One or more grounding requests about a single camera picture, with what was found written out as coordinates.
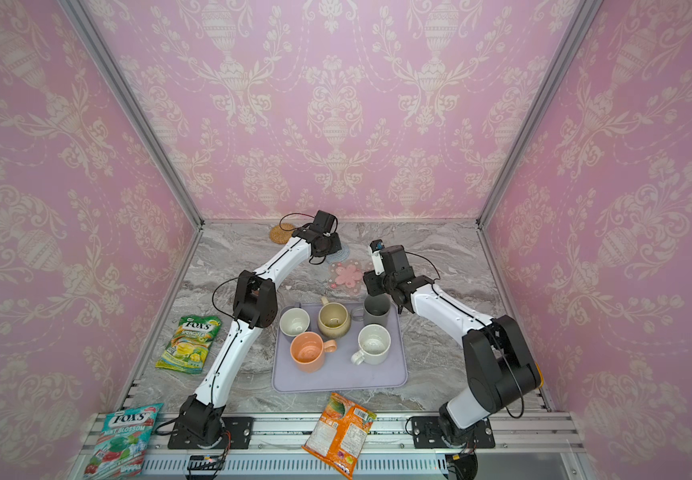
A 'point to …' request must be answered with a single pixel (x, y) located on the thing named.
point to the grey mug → (376, 309)
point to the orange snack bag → (340, 434)
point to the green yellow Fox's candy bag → (188, 347)
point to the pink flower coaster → (347, 275)
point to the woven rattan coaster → (281, 233)
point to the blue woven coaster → (338, 256)
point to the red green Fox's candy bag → (119, 451)
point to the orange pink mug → (308, 349)
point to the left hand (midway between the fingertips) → (338, 246)
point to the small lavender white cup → (294, 321)
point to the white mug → (374, 343)
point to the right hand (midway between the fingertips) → (373, 274)
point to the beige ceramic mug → (333, 319)
